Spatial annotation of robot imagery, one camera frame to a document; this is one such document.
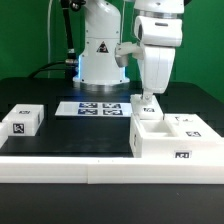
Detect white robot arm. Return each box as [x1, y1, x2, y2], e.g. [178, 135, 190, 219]
[60, 0, 185, 100]

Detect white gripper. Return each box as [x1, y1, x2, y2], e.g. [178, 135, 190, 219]
[138, 45, 175, 101]

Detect white cabinet top block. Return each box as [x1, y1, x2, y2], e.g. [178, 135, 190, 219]
[2, 104, 44, 136]

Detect white marker base plate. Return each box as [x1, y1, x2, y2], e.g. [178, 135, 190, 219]
[55, 101, 132, 117]

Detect white U-shaped fence frame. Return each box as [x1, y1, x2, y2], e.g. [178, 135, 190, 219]
[0, 109, 224, 185]

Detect white cabinet body box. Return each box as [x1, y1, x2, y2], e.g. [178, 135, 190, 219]
[129, 115, 224, 160]

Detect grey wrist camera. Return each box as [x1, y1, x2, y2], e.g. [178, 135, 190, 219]
[115, 42, 143, 68]

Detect white cable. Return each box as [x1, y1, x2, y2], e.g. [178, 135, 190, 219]
[47, 0, 55, 79]

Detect black cable bundle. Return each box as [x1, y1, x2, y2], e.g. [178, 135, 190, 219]
[27, 0, 81, 80]

